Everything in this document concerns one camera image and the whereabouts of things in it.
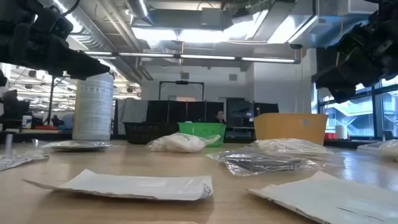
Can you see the black pole stand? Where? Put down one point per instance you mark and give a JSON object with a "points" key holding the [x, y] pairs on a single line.
{"points": [[51, 99]]}

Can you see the white square flat packet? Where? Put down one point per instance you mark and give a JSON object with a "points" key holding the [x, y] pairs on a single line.
{"points": [[335, 199]]}

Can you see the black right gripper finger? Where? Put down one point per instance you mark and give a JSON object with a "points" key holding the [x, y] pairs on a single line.
{"points": [[342, 95], [326, 80]]}

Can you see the grey draped cloth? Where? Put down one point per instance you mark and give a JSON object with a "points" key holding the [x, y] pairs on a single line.
{"points": [[132, 110]]}

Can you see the orange plastic bin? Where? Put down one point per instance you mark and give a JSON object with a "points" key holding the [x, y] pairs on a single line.
{"points": [[289, 127]]}

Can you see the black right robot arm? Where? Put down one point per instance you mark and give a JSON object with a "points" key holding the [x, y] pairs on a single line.
{"points": [[387, 12]]}

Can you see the black frame stand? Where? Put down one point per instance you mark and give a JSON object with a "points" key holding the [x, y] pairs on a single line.
{"points": [[182, 82]]}

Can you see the person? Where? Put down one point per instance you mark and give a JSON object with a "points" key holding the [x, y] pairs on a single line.
{"points": [[220, 116]]}

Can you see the small grey metal post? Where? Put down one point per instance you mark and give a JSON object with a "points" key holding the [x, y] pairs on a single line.
{"points": [[8, 144]]}

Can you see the black partition screens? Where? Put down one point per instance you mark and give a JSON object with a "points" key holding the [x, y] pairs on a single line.
{"points": [[186, 110]]}

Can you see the grey ceiling box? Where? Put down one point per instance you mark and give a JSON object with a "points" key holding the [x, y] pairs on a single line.
{"points": [[211, 17]]}

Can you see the red flat object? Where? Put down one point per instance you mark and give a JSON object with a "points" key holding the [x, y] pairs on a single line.
{"points": [[45, 127]]}

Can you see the bagged white cotton balls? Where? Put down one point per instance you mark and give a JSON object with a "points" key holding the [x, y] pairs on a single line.
{"points": [[289, 146]]}

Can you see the black equipment cabinet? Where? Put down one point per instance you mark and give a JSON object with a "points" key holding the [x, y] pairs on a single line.
{"points": [[239, 115]]}

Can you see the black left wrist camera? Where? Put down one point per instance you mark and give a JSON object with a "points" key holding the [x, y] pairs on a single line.
{"points": [[62, 27]]}

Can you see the clear plastic toiletry bag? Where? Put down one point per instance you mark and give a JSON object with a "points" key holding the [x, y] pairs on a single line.
{"points": [[385, 149]]}

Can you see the clear silvery plastic bag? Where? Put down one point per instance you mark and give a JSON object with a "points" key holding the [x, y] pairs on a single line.
{"points": [[76, 145]]}

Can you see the bagged black round item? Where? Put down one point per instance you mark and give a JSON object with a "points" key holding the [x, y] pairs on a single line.
{"points": [[258, 163]]}

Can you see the white rectangular packet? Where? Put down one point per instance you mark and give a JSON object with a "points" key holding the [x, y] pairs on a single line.
{"points": [[124, 186]]}

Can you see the green plastic basket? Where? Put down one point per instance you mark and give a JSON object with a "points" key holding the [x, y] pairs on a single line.
{"points": [[202, 129]]}

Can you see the grey patterned foil packet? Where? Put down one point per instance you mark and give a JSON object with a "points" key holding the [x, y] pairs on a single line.
{"points": [[15, 161]]}

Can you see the white wipes canister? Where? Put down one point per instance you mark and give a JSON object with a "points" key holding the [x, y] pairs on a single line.
{"points": [[93, 109]]}

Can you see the bagged white round item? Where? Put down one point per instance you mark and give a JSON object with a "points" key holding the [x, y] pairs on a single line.
{"points": [[180, 143]]}

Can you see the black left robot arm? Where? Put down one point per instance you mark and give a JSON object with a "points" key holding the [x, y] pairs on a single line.
{"points": [[7, 34]]}

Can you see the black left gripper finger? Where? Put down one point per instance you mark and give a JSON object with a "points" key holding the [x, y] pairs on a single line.
{"points": [[77, 60]]}

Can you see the black plastic basket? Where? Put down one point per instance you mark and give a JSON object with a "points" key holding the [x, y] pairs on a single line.
{"points": [[146, 133]]}

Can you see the white paper roll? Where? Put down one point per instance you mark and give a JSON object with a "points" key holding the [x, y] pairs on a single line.
{"points": [[341, 132]]}

